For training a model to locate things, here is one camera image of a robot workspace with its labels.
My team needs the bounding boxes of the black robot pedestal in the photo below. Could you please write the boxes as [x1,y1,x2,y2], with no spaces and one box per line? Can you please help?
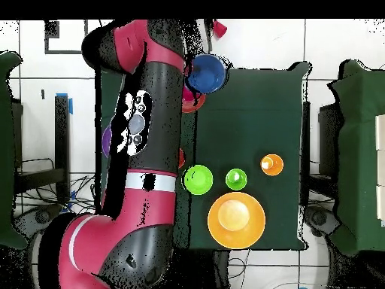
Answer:
[172,248,231,289]

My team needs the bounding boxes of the dark green tablecloth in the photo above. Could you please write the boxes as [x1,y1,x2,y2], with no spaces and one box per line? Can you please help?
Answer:
[94,58,312,251]

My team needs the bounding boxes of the purple bowl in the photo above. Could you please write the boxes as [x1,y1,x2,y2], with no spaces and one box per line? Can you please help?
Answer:
[101,124,113,159]

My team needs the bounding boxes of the orange bowl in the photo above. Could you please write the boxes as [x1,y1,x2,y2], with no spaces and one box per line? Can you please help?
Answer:
[181,93,207,114]

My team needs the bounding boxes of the white boxes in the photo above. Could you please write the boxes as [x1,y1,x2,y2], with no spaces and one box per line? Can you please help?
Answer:
[374,114,385,227]

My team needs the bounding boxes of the green cup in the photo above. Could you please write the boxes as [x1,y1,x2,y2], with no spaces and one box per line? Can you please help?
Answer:
[225,168,249,191]

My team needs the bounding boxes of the blue bowl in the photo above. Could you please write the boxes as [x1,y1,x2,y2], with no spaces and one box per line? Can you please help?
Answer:
[184,53,227,95]

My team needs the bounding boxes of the thin black bar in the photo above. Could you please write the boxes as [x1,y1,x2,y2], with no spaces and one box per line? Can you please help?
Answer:
[302,100,311,208]

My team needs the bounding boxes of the pink cup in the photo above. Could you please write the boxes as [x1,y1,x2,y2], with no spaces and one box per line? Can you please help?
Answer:
[181,85,197,103]

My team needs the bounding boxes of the gray black machine base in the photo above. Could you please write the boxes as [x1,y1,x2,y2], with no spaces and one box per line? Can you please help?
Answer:
[303,204,341,239]
[13,203,64,239]

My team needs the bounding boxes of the long black beam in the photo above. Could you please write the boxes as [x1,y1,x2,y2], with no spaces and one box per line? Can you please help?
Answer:
[54,94,71,204]

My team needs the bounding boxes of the short black beam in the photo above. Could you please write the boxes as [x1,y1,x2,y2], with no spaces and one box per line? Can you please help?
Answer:
[14,167,65,193]

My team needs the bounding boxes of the green cloth side table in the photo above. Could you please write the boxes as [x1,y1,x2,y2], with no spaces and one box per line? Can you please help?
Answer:
[0,50,28,251]
[327,59,385,257]

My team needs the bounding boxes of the red cup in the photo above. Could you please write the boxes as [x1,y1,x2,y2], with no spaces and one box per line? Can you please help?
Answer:
[212,20,229,39]

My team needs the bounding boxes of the black square frame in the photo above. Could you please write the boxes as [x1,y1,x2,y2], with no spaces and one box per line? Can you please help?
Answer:
[44,20,89,55]

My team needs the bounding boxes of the large yellow bowl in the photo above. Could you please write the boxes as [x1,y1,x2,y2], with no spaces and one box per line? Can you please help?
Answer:
[207,191,267,250]

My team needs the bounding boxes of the black stand leg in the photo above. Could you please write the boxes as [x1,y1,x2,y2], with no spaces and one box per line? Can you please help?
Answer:
[203,19,215,52]

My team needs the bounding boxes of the green bowl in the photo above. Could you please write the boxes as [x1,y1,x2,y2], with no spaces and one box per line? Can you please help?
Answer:
[182,164,214,196]

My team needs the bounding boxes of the yellow cup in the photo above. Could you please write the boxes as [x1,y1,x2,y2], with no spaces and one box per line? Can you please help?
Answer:
[259,154,284,177]

